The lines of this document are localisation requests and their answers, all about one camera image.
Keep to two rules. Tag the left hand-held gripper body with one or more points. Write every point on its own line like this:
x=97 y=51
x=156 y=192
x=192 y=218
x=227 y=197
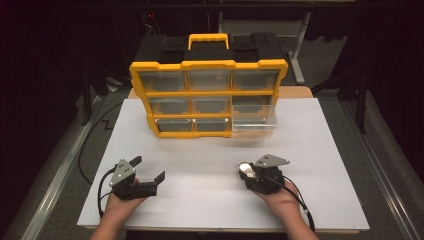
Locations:
x=125 y=180

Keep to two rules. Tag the clear plastic drawer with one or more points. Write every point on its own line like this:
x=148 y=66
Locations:
x=253 y=116

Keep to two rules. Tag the aluminium floor rail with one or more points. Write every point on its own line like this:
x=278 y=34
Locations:
x=383 y=186
x=56 y=180

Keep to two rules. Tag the yellow and black drawer organizer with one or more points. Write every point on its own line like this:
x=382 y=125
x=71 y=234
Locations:
x=206 y=65

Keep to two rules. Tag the person's left hand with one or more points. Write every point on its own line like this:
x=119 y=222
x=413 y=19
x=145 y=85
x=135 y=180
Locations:
x=123 y=208

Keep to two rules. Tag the person's right hand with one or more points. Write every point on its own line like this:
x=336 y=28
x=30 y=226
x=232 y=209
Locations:
x=283 y=200

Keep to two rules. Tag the grey metal stand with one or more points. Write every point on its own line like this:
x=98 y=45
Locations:
x=300 y=36

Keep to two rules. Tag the set of clear organizer drawers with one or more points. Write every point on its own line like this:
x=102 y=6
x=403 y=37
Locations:
x=208 y=80

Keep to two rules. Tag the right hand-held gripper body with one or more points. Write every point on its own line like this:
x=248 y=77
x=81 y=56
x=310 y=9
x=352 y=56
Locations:
x=266 y=176

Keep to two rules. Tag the black tripod stand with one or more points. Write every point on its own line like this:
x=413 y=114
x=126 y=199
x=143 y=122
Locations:
x=86 y=93
x=361 y=100

